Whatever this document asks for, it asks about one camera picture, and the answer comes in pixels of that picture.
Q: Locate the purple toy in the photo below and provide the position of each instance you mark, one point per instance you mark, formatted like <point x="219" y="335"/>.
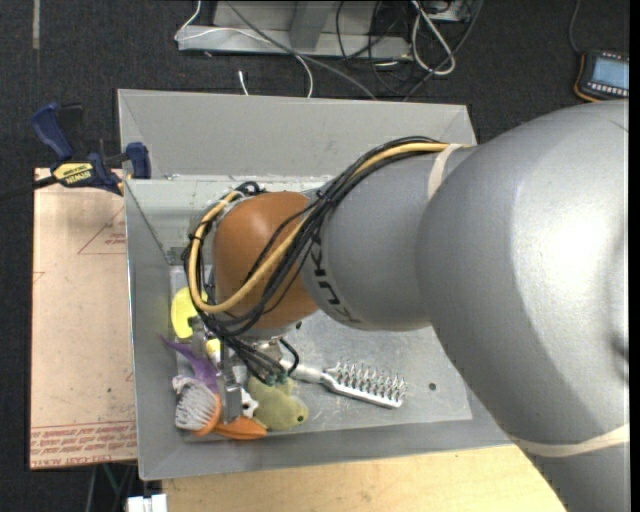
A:
<point x="203" y="368"/>

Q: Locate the grey metal bin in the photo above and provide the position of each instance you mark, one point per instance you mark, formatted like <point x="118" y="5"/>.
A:
<point x="280" y="135"/>

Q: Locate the olive green plush toy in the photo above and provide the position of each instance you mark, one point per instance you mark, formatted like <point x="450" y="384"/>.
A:
<point x="281" y="407"/>

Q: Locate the small white toy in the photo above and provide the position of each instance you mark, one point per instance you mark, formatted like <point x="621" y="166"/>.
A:
<point x="249" y="403"/>

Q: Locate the brown cardboard board red print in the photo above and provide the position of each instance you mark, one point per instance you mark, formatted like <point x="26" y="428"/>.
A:
<point x="75" y="310"/>

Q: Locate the silver hair brush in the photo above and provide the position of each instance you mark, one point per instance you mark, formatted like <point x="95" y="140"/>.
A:
<point x="367" y="386"/>

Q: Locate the yellow ball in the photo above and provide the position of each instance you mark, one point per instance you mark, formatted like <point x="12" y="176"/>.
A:
<point x="181" y="312"/>

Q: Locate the orange brush white bristles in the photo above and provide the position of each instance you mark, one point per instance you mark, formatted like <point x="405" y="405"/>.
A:
<point x="193" y="410"/>

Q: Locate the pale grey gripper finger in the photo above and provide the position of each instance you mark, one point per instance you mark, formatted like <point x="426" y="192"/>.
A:
<point x="232" y="400"/>
<point x="199" y="338"/>

